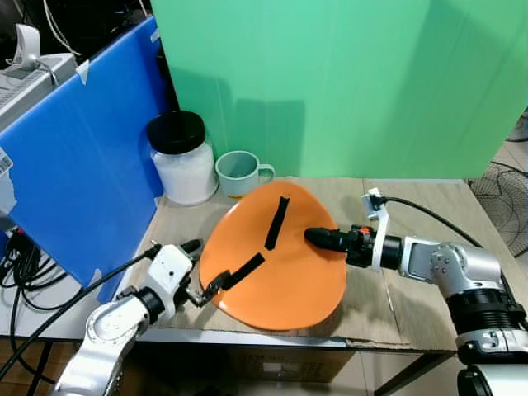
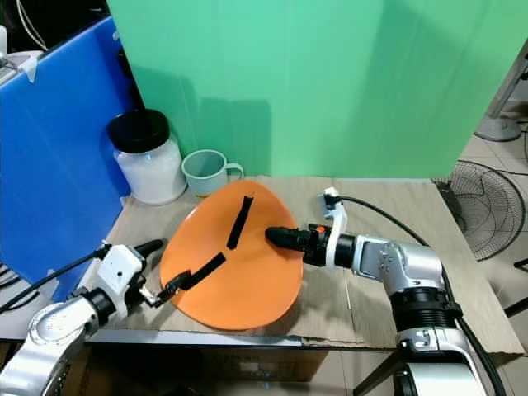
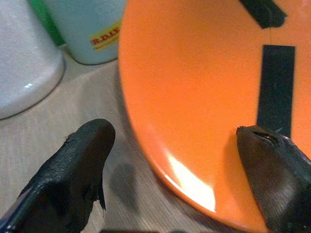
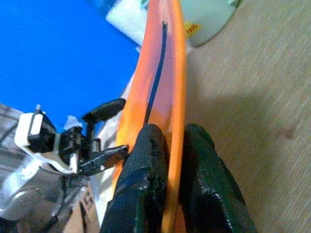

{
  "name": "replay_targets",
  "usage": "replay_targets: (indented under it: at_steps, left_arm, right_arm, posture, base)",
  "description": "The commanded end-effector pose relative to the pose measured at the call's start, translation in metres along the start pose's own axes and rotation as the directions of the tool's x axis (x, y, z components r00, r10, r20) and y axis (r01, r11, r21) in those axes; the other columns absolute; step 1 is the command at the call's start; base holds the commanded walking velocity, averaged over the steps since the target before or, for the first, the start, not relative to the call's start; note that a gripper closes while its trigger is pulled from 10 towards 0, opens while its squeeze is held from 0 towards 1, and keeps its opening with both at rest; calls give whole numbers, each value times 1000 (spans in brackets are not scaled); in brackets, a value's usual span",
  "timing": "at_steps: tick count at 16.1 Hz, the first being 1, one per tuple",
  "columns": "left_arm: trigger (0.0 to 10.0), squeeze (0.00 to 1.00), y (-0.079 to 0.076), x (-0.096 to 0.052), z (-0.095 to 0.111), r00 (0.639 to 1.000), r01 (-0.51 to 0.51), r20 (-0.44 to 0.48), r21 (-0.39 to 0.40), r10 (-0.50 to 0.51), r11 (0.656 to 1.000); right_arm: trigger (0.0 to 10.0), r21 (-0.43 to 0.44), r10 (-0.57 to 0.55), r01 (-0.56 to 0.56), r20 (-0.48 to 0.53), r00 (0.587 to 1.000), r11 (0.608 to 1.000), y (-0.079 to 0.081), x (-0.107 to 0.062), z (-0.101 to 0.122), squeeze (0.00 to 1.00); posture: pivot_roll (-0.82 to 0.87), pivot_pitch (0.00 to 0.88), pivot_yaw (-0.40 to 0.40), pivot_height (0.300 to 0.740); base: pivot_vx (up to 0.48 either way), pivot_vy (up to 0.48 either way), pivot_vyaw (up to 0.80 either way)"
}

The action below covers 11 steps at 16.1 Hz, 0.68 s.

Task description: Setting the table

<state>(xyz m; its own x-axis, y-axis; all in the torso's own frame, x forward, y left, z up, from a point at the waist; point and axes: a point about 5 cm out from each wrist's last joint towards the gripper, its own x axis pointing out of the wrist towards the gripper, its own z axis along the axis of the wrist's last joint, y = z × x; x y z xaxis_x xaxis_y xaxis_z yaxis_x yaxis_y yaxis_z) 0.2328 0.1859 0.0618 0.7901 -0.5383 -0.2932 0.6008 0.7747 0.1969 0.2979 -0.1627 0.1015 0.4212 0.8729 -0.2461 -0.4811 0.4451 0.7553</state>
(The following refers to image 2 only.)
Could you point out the blue plastic board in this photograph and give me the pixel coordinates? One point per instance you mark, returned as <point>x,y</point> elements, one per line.
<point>58,173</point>

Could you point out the brown cardboard box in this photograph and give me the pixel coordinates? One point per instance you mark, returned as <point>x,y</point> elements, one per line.
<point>272,365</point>

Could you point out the brown cardboard table cover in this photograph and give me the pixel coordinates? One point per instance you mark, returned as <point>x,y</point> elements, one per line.
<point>379,326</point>

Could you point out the orange triangular plate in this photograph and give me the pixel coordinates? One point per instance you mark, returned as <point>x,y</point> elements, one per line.
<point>252,285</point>

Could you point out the pale green mug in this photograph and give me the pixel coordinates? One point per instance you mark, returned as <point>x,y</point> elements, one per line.
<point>205,175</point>

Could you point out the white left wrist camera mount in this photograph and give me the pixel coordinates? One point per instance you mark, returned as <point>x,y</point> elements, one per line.
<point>122,268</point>

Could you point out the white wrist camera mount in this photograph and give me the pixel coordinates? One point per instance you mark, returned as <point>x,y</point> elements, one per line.
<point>122,268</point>
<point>336,239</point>

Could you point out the green backdrop board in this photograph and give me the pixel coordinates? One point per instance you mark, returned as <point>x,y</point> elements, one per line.
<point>313,82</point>

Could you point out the black tape strip on plate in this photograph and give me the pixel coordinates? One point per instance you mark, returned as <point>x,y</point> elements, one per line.
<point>208,268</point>
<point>239,223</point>

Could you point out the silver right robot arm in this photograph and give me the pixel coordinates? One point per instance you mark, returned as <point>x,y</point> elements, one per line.
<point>412,276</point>

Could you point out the white pedestal fan base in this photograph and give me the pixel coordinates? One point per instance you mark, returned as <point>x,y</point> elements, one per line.
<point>503,107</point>

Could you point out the white grey printer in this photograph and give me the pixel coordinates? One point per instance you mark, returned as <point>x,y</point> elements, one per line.
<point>12,66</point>

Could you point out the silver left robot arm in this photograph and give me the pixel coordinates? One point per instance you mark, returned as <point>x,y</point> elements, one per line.
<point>49,342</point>

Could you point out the white framed table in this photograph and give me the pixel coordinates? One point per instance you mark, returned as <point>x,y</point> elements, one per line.
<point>214,340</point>

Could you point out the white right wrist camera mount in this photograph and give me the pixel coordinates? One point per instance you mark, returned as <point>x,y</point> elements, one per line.
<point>336,239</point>

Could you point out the black-lidded jar of white powder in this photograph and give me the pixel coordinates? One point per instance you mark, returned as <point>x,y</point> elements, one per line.
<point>148,169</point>

